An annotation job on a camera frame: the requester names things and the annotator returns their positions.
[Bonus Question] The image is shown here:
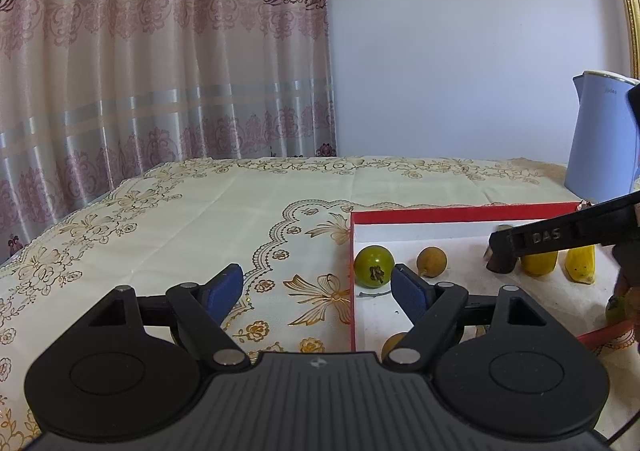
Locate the red cardboard box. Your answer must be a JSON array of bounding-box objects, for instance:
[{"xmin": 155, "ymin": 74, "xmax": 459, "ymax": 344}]
[{"xmin": 347, "ymin": 201, "xmax": 640, "ymax": 354}]

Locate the yellow banana piece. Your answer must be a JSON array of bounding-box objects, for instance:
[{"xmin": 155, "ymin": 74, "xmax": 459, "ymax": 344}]
[
  {"xmin": 565, "ymin": 245, "xmax": 597, "ymax": 285},
  {"xmin": 521, "ymin": 250, "xmax": 559, "ymax": 277}
]

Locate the large green round fruit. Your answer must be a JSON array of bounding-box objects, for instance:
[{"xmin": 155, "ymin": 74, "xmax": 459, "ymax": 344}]
[{"xmin": 354, "ymin": 245, "xmax": 396, "ymax": 289}]

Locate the yellow-brown round fruit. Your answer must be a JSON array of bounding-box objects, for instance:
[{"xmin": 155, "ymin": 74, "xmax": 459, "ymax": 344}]
[
  {"xmin": 416, "ymin": 247, "xmax": 448, "ymax": 278},
  {"xmin": 381, "ymin": 333, "xmax": 407, "ymax": 363}
]

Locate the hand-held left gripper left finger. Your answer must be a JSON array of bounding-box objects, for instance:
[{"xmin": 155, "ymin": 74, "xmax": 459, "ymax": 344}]
[{"xmin": 90, "ymin": 263, "xmax": 252, "ymax": 372}]

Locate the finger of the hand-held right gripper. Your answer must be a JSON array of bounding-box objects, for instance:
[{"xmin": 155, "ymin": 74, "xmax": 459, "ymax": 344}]
[{"xmin": 489, "ymin": 191, "xmax": 640, "ymax": 259}]

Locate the blue electric kettle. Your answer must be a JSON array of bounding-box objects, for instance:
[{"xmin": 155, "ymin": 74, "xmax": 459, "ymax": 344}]
[{"xmin": 565, "ymin": 71, "xmax": 640, "ymax": 204}]

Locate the small green round fruit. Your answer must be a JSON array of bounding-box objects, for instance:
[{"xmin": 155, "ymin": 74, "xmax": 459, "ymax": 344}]
[{"xmin": 605, "ymin": 296, "xmax": 634, "ymax": 327}]

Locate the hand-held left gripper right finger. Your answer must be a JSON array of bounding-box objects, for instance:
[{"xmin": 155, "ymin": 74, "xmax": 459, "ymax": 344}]
[{"xmin": 387, "ymin": 264, "xmax": 551, "ymax": 373}]

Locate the dark eggplant piece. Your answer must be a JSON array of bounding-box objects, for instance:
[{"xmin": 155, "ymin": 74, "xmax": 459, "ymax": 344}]
[{"xmin": 484, "ymin": 251, "xmax": 524, "ymax": 275}]

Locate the cream embroidered tablecloth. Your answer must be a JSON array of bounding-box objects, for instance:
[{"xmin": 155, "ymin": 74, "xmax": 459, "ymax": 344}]
[{"xmin": 0, "ymin": 156, "xmax": 640, "ymax": 451}]

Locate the patterned pink curtain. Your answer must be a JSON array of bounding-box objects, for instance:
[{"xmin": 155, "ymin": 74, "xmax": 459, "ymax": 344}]
[{"xmin": 0, "ymin": 0, "xmax": 337, "ymax": 264}]

